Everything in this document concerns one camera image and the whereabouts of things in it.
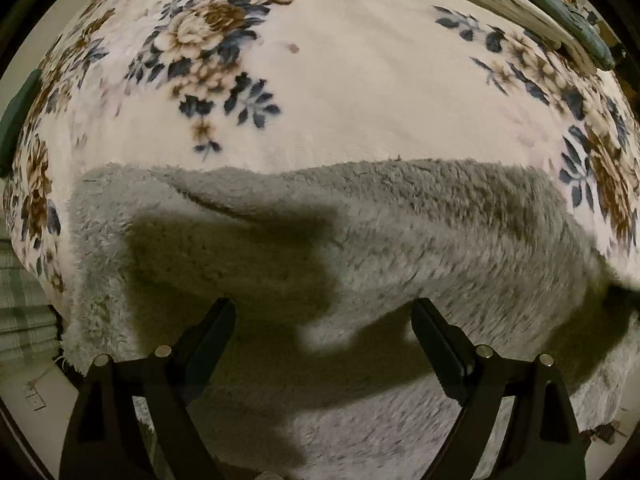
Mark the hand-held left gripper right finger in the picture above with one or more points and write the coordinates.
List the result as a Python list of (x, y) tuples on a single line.
[(441, 350)]

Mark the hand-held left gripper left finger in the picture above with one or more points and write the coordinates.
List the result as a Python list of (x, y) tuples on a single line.
[(207, 342)]

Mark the grey fluffy towel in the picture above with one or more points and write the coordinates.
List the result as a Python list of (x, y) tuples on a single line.
[(425, 240)]

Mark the floral blanket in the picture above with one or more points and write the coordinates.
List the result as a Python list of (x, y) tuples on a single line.
[(350, 85)]

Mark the teal folded cloth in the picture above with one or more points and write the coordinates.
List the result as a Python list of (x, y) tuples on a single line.
[(17, 120)]

